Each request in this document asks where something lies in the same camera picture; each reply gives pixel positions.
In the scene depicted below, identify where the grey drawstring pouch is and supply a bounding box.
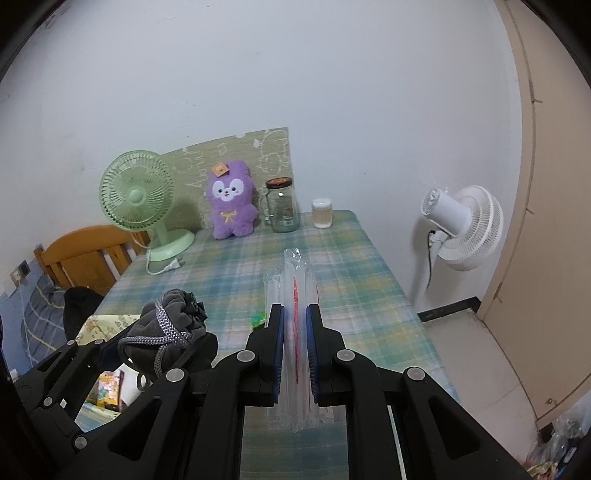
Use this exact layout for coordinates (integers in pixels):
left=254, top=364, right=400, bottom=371
left=117, top=288, right=207, bottom=393

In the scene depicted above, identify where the green desk fan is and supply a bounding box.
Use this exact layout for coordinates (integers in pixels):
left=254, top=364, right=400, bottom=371
left=99, top=150, right=197, bottom=263

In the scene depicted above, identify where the green fan power cord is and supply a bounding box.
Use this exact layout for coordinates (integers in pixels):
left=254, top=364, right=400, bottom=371
left=145, top=251, right=186, bottom=277

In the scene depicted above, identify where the white standing fan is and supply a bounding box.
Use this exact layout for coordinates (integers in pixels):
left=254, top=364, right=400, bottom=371
left=411, top=185, right=505, bottom=305

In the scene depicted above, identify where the wooden bed headboard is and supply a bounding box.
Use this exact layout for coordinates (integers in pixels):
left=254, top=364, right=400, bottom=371
left=33, top=224, right=153, bottom=294

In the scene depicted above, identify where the beige door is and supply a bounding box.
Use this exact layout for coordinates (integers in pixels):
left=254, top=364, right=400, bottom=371
left=475, top=0, right=591, bottom=430

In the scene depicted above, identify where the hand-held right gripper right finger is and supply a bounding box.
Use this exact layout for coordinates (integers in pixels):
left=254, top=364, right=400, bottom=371
left=305, top=304, right=532, bottom=480

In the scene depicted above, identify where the plastic cup with white lid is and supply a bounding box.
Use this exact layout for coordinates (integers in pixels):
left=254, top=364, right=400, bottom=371
left=311, top=198, right=334, bottom=229

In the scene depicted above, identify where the cartoon print storage box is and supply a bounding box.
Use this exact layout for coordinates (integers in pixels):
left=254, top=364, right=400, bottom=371
left=74, top=314, right=144, bottom=421

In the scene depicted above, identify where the plaid pillow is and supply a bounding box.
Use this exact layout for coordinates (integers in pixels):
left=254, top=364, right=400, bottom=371
left=0, top=272, right=70, bottom=370

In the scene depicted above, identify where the clear plastic straw pack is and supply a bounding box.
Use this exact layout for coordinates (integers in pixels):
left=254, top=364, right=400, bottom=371
left=263, top=248, right=324, bottom=433

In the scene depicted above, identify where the black fan cable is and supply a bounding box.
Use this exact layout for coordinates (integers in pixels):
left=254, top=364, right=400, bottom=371
left=426, top=228, right=451, bottom=291

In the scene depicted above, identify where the green patterned wall panel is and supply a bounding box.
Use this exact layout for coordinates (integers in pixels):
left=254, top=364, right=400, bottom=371
left=159, top=127, right=293, bottom=232

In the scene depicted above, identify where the black jacket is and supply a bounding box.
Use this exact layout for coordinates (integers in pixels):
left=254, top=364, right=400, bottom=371
left=62, top=286, right=106, bottom=340

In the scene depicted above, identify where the clear plastic bag on floor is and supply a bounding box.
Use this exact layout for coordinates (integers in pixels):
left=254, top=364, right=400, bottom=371
left=524, top=401, right=587, bottom=480

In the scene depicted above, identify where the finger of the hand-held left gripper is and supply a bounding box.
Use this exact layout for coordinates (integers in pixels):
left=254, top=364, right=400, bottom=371
left=14, top=325, right=139, bottom=467
left=187, top=332, right=219, bottom=370

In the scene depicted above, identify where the colourful snack packet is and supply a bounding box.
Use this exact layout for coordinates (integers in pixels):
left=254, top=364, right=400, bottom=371
left=88, top=369, right=125, bottom=409

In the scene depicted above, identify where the glass jar with lid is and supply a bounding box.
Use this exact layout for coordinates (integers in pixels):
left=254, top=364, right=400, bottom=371
left=265, top=178, right=301, bottom=234

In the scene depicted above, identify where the purple plush toy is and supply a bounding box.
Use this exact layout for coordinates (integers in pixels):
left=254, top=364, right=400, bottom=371
left=204, top=159, right=259, bottom=241

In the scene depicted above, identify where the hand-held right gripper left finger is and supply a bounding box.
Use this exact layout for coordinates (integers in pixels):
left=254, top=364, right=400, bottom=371
left=55, top=304, right=286, bottom=480

